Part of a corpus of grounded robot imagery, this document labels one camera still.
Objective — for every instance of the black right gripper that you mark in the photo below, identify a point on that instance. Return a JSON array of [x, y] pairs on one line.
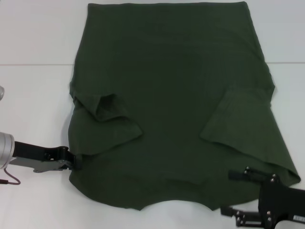
[[278, 202]]

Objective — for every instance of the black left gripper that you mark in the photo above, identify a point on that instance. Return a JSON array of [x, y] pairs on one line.
[[28, 150]]

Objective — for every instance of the dark green t-shirt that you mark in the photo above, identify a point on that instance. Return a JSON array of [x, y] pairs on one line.
[[171, 83]]

